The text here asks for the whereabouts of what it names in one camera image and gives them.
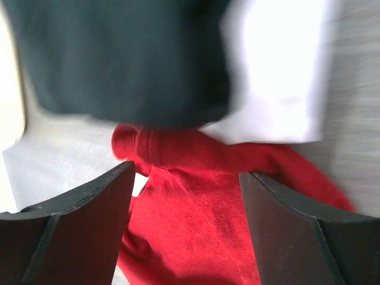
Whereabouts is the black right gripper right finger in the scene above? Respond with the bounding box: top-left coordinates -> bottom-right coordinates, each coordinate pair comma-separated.
239,173 -> 379,285

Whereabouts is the folded white t-shirt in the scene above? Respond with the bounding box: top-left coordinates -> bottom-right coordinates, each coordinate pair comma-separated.
202,0 -> 340,144

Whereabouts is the folded black t-shirt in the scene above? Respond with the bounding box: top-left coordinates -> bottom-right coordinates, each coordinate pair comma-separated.
3,0 -> 231,128

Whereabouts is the red t-shirt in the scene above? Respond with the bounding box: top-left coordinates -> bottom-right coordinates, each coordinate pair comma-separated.
112,124 -> 353,284

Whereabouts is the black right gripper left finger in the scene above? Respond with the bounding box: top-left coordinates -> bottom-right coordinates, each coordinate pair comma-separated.
1,161 -> 135,284

